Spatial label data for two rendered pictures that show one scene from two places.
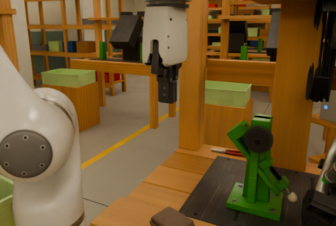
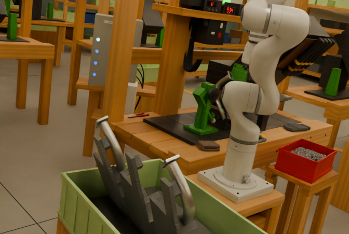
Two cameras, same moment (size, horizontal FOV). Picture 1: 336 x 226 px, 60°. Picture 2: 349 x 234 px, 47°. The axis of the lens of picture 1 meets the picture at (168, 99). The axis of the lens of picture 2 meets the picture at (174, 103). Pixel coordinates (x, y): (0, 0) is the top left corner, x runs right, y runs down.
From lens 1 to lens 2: 186 cm
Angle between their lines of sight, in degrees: 69
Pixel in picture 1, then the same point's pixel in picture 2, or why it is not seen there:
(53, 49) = not seen: outside the picture
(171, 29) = not seen: hidden behind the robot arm
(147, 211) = (189, 148)
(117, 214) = (187, 154)
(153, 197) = (171, 146)
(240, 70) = (142, 55)
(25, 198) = (254, 127)
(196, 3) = (135, 8)
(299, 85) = (180, 63)
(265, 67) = (155, 52)
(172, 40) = not seen: hidden behind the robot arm
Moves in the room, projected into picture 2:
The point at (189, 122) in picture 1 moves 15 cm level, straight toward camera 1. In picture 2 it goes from (121, 98) to (145, 105)
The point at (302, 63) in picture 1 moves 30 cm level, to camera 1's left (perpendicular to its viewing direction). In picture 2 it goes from (182, 51) to (164, 54)
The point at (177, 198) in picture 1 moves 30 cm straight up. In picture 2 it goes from (176, 142) to (186, 85)
